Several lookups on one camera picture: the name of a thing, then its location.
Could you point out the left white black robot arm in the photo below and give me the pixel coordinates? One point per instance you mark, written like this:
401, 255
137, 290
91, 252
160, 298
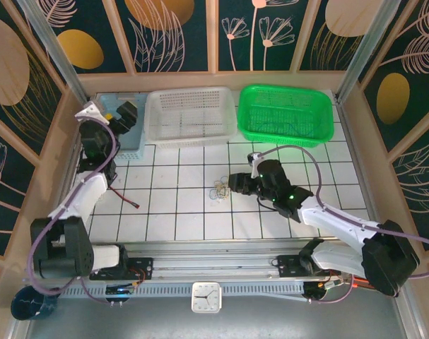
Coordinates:
87, 194

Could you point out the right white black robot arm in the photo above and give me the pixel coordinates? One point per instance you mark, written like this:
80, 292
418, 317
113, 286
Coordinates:
327, 217

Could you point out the light blue plastic basket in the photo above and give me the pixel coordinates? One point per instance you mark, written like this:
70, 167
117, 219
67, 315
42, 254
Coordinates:
133, 153

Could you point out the white plastic basket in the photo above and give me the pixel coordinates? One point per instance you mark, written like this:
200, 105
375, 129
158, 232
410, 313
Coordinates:
189, 113

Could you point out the green plastic basket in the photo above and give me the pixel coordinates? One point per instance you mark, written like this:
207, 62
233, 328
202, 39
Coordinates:
285, 106

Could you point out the white square clock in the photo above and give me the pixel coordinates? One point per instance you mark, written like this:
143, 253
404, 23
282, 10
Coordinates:
206, 296

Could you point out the black controller board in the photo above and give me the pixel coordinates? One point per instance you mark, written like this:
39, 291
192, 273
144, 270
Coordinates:
313, 289
118, 290

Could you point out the dark blue mug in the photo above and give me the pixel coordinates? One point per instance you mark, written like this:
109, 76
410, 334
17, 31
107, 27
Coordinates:
25, 305

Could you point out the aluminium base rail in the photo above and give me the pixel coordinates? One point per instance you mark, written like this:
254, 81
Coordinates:
214, 261

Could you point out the aluminium frame post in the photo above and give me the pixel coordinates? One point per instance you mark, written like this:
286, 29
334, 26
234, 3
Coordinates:
366, 53
59, 53

